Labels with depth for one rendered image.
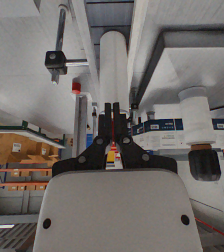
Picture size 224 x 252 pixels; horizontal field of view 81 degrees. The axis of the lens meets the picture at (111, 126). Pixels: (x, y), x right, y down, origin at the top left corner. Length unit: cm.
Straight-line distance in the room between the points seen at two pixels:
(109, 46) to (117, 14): 5
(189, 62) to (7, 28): 43
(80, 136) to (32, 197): 840
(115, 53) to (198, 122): 34
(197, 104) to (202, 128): 8
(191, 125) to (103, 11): 39
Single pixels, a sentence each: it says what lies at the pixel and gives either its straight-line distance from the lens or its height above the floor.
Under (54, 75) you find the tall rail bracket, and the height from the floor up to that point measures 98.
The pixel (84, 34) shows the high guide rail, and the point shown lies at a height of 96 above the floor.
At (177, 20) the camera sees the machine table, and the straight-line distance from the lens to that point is 38.
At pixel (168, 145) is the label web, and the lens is 68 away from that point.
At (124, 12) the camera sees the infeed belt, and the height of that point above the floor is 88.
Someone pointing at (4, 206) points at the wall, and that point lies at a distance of 954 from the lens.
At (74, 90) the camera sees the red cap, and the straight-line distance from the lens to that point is 53.
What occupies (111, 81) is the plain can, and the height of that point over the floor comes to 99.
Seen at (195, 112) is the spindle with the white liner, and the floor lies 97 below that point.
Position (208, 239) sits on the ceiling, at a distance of 613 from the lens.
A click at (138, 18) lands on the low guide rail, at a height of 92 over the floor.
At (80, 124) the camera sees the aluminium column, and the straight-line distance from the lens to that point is 58.
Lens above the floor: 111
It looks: 14 degrees down
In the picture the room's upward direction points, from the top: 179 degrees clockwise
